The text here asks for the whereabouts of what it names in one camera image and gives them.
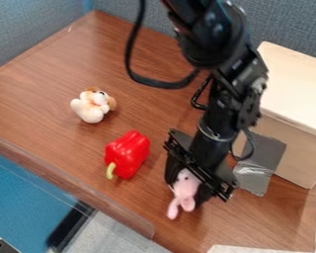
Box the red toy pepper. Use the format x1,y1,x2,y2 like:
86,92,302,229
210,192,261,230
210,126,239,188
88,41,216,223
104,129,153,181

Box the black cable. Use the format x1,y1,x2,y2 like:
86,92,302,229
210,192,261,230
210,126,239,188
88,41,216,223
123,0,203,90

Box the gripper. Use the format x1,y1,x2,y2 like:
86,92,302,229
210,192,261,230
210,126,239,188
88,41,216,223
162,126,240,210

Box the light wooden box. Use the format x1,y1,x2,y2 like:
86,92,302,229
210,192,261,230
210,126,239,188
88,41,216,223
231,41,316,191

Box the white plush bunny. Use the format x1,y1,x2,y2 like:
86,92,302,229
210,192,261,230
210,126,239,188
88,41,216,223
166,169,203,221

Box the grey tape patch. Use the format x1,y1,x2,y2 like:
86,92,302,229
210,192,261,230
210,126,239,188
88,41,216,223
231,130,289,198

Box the brown and white plush bear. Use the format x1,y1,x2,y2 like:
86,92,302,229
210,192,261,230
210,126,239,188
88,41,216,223
69,86,119,125

